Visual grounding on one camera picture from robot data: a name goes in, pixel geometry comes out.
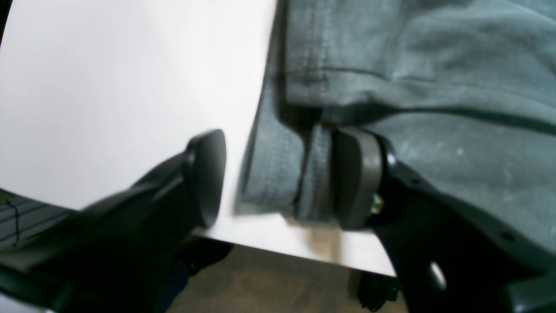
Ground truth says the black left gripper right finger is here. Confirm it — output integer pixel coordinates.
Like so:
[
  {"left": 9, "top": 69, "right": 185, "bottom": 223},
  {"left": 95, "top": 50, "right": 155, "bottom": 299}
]
[{"left": 332, "top": 128, "right": 556, "bottom": 313}]

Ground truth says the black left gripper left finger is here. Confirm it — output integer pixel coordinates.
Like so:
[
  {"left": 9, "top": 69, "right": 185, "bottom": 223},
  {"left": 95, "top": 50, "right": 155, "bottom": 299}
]
[{"left": 0, "top": 130, "right": 226, "bottom": 313}]

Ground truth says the dark grey t-shirt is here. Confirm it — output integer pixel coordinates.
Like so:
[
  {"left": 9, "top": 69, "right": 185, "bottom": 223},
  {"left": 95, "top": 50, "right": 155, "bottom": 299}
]
[{"left": 239, "top": 0, "right": 556, "bottom": 251}]

